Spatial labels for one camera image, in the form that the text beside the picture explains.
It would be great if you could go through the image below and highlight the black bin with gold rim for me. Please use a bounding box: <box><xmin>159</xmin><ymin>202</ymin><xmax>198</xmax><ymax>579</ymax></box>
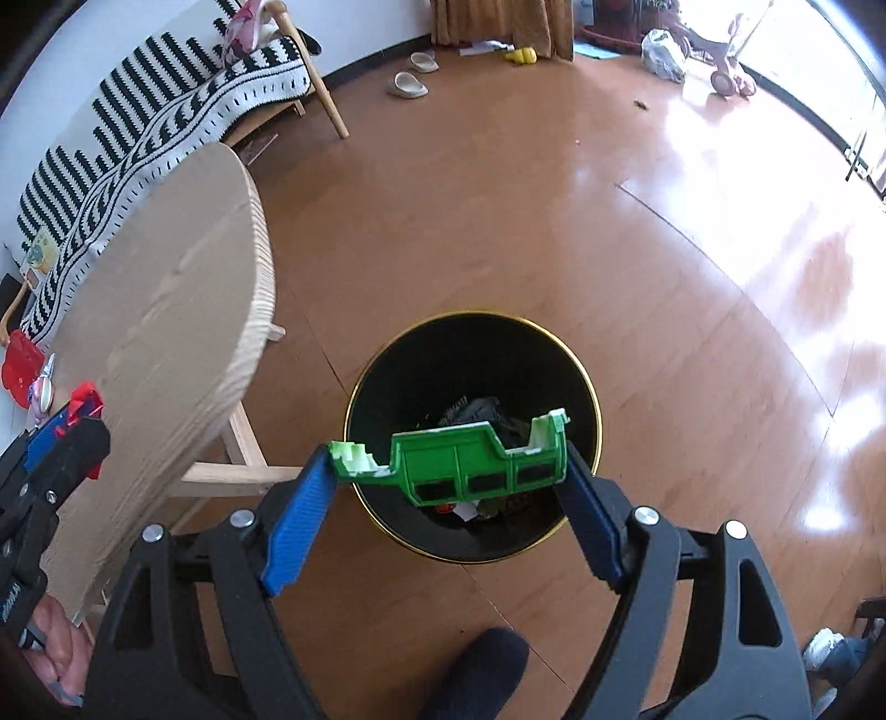
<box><xmin>344</xmin><ymin>311</ymin><xmax>602</xmax><ymax>565</ymax></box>

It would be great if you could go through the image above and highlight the red plastic piece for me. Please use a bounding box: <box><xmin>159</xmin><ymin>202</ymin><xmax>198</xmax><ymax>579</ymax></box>
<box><xmin>55</xmin><ymin>382</ymin><xmax>107</xmax><ymax>480</ymax></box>

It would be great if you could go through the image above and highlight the round wooden table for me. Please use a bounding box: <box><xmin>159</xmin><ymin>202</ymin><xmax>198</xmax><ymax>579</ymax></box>
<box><xmin>38</xmin><ymin>142</ymin><xmax>307</xmax><ymax>624</ymax></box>

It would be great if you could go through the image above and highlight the pink printed cushion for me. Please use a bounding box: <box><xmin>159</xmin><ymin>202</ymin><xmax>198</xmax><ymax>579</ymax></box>
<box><xmin>222</xmin><ymin>0</ymin><xmax>275</xmax><ymax>60</ymax></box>

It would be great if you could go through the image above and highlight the broken green plastic piece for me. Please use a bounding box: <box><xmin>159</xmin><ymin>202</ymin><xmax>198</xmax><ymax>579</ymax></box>
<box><xmin>327</xmin><ymin>408</ymin><xmax>573</xmax><ymax>511</ymax></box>

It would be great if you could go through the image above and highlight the white plastic bag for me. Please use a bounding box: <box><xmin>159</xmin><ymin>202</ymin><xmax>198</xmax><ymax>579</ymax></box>
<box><xmin>640</xmin><ymin>28</ymin><xmax>688</xmax><ymax>85</ymax></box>

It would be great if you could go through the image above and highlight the sofa with striped blanket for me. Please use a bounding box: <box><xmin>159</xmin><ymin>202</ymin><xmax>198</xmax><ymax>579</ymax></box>
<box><xmin>17</xmin><ymin>31</ymin><xmax>314</xmax><ymax>348</ymax></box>

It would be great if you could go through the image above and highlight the white and blue cloth heap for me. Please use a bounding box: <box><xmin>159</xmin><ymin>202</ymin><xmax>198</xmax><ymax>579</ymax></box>
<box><xmin>801</xmin><ymin>599</ymin><xmax>886</xmax><ymax>702</ymax></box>

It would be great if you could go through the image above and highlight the wooden sofa frame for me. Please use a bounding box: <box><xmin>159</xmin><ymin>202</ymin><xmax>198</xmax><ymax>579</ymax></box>
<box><xmin>221</xmin><ymin>0</ymin><xmax>351</xmax><ymax>168</ymax></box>

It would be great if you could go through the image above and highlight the pink child tricycle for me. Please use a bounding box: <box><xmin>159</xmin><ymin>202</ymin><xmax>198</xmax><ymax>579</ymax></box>
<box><xmin>667</xmin><ymin>0</ymin><xmax>777</xmax><ymax>99</ymax></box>

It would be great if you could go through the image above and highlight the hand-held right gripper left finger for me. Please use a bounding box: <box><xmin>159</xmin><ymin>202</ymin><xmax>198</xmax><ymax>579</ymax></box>
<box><xmin>83</xmin><ymin>443</ymin><xmax>340</xmax><ymax>720</ymax></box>

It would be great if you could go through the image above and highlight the small picture book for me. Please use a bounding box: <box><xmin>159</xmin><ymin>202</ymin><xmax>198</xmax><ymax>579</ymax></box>
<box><xmin>20</xmin><ymin>230</ymin><xmax>63</xmax><ymax>273</ymax></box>

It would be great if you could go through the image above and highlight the person's foot in dark sock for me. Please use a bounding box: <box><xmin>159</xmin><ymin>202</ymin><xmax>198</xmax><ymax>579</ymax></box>
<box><xmin>421</xmin><ymin>626</ymin><xmax>532</xmax><ymax>720</ymax></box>

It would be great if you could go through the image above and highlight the metal clothes rack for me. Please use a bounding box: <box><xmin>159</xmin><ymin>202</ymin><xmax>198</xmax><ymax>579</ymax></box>
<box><xmin>842</xmin><ymin>127</ymin><xmax>875</xmax><ymax>183</ymax></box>

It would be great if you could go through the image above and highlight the pink silver toy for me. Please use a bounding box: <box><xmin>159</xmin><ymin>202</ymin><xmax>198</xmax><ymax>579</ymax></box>
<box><xmin>27</xmin><ymin>353</ymin><xmax>58</xmax><ymax>420</ymax></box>

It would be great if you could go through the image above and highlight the person's left hand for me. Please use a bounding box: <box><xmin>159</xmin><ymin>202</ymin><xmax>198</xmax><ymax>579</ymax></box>
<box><xmin>24</xmin><ymin>592</ymin><xmax>96</xmax><ymax>708</ymax></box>

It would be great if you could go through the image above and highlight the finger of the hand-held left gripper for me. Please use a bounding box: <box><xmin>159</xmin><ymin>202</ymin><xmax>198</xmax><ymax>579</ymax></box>
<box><xmin>0</xmin><ymin>405</ymin><xmax>77</xmax><ymax>479</ymax></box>
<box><xmin>31</xmin><ymin>415</ymin><xmax>112</xmax><ymax>515</ymax></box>

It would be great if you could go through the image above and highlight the brown curtain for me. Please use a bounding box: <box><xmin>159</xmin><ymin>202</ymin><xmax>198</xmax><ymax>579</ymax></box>
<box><xmin>429</xmin><ymin>0</ymin><xmax>576</xmax><ymax>64</ymax></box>

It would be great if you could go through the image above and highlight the red plastic toy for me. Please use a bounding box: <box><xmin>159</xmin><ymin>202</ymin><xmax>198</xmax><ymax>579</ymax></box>
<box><xmin>1</xmin><ymin>330</ymin><xmax>47</xmax><ymax>407</ymax></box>

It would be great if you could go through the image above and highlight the dark crumpled wrapper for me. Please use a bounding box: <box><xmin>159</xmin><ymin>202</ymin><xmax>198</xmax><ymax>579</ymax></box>
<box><xmin>435</xmin><ymin>395</ymin><xmax>531</xmax><ymax>445</ymax></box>

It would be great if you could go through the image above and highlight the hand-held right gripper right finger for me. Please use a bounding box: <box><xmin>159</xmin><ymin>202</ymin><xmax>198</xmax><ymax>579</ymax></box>
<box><xmin>554</xmin><ymin>439</ymin><xmax>814</xmax><ymax>720</ymax></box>

